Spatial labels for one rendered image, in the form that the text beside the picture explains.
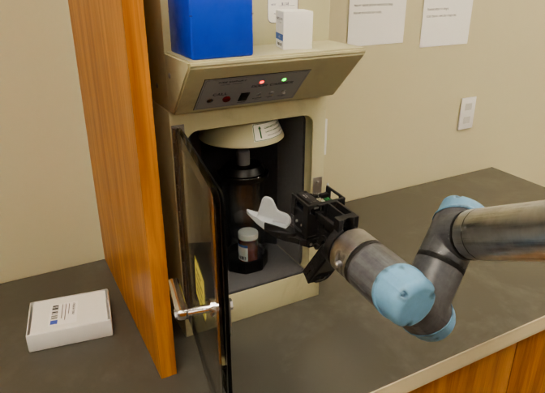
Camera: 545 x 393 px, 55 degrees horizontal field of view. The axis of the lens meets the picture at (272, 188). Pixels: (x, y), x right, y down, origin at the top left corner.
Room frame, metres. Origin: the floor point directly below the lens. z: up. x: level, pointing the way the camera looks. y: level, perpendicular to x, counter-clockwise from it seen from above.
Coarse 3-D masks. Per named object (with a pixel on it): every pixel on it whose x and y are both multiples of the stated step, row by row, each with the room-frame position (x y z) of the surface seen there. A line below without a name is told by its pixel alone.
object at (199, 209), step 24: (192, 168) 0.70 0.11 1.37; (192, 192) 0.71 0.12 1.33; (216, 192) 0.57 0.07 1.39; (192, 216) 0.73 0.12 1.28; (216, 216) 0.56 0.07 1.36; (192, 240) 0.74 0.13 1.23; (216, 240) 0.56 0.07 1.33; (192, 264) 0.76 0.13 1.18; (216, 264) 0.57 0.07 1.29; (192, 288) 0.78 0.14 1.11; (216, 288) 0.57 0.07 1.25; (216, 312) 0.58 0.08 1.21; (216, 336) 0.59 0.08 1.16; (216, 360) 0.60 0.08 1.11; (216, 384) 0.61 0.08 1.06
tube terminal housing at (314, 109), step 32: (160, 0) 0.87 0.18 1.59; (256, 0) 0.94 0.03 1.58; (320, 0) 1.01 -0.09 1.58; (160, 32) 0.88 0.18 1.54; (256, 32) 0.94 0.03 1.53; (320, 32) 1.01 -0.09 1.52; (160, 64) 0.89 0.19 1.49; (160, 96) 0.90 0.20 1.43; (320, 96) 1.01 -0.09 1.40; (160, 128) 0.92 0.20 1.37; (192, 128) 0.88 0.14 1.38; (320, 128) 1.01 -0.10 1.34; (160, 160) 0.93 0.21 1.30; (320, 160) 1.01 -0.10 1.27; (256, 288) 0.94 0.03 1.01; (288, 288) 0.98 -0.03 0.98
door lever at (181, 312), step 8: (176, 280) 0.66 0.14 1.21; (176, 288) 0.64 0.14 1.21; (176, 296) 0.62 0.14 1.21; (176, 304) 0.60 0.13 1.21; (184, 304) 0.60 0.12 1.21; (208, 304) 0.60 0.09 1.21; (176, 312) 0.59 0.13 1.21; (184, 312) 0.59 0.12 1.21; (192, 312) 0.59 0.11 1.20; (200, 312) 0.59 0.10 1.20; (208, 312) 0.60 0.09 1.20
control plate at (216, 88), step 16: (208, 80) 0.80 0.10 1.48; (224, 80) 0.82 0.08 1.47; (240, 80) 0.83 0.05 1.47; (256, 80) 0.85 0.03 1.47; (272, 80) 0.87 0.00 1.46; (288, 80) 0.89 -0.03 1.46; (208, 96) 0.84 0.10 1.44; (224, 96) 0.85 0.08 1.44; (256, 96) 0.89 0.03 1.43; (272, 96) 0.91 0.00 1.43; (288, 96) 0.93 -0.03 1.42
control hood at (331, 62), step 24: (264, 48) 0.90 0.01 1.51; (312, 48) 0.90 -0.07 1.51; (336, 48) 0.90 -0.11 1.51; (360, 48) 0.91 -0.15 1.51; (168, 72) 0.85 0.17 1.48; (192, 72) 0.77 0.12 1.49; (216, 72) 0.80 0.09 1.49; (240, 72) 0.82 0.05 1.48; (264, 72) 0.84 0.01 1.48; (312, 72) 0.90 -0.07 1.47; (336, 72) 0.93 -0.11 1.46; (168, 96) 0.86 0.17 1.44; (192, 96) 0.82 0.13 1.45; (312, 96) 0.97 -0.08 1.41
